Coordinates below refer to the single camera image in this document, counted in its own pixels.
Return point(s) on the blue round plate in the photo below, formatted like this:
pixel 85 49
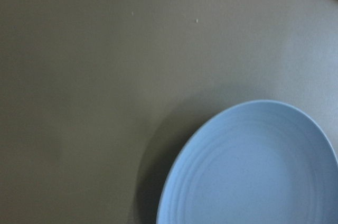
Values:
pixel 258 162

